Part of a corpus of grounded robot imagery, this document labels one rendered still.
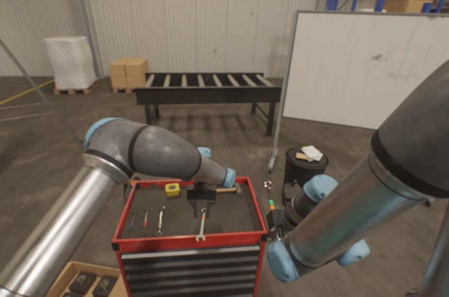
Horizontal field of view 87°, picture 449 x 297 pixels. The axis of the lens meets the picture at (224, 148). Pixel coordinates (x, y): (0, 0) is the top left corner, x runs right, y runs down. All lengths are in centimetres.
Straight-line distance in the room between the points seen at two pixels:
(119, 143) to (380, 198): 48
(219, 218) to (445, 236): 103
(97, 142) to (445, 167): 57
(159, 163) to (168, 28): 836
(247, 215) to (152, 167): 90
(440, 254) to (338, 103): 277
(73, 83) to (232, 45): 502
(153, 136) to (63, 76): 706
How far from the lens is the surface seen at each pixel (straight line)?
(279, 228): 72
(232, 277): 143
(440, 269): 48
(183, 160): 54
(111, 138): 58
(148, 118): 407
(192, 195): 109
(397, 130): 28
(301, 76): 307
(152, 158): 52
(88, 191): 56
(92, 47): 926
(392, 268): 271
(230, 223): 130
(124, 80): 711
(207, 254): 124
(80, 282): 216
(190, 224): 130
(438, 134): 27
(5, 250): 298
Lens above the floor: 184
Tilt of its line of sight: 28 degrees down
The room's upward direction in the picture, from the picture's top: 2 degrees clockwise
